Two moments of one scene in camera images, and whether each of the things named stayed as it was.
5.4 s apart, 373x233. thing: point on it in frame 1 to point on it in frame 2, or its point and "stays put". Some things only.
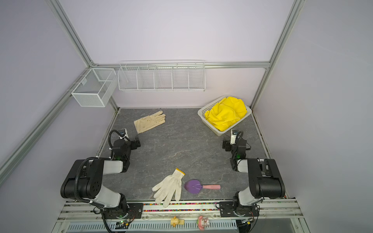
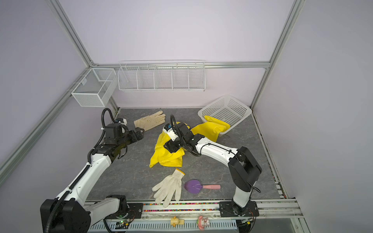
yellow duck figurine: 175,221 stays put
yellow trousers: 226,114 to 210,129
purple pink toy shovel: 194,186 stays put
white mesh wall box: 95,88 stays put
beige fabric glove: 147,123 stays put
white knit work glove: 166,187 stays put
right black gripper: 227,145 to 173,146
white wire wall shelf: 161,75 stays put
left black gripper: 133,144 to 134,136
